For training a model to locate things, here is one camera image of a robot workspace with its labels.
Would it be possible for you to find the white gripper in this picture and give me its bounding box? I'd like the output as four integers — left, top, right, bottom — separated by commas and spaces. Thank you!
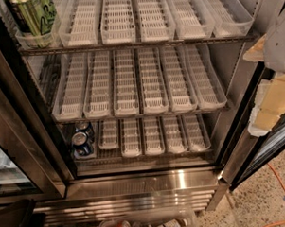
243, 8, 285, 137

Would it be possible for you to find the green drink can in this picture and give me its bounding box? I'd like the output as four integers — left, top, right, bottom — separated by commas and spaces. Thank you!
7, 0, 60, 49

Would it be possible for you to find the top shelf tray six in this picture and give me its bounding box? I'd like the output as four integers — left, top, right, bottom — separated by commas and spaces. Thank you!
202, 0, 253, 37

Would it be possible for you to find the fridge glass door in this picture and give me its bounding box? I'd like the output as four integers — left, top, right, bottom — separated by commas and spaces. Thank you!
222, 62, 285, 191

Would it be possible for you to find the top shelf tray five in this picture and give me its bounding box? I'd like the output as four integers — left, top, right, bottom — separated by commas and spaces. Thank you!
166, 0, 215, 40

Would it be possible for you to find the top shelf tray four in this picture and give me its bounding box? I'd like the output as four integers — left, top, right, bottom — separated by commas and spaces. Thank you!
134, 0, 176, 43

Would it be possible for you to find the top shelf tray three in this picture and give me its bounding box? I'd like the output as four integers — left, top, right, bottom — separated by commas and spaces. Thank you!
100, 0, 136, 44

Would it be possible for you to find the blue soda can rear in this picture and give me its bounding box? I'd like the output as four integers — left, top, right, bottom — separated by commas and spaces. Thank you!
75, 121, 95, 141

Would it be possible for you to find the blue soda can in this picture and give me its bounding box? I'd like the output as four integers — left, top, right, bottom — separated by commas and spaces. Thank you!
75, 121, 95, 141
72, 132, 93, 157

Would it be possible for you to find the top shelf tray two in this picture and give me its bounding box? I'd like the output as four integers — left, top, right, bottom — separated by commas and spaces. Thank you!
59, 0, 101, 46

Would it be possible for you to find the blue soda can front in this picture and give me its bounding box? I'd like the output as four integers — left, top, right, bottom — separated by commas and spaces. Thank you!
72, 132, 93, 157

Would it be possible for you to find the top shelf tray one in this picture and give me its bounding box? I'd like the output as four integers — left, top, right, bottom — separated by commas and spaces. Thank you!
0, 0, 62, 51

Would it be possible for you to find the clear plastic floor bin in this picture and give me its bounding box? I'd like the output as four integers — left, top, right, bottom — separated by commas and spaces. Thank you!
99, 208, 198, 227

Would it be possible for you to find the orange power cable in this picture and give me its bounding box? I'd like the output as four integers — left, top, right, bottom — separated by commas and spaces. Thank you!
258, 161, 285, 227

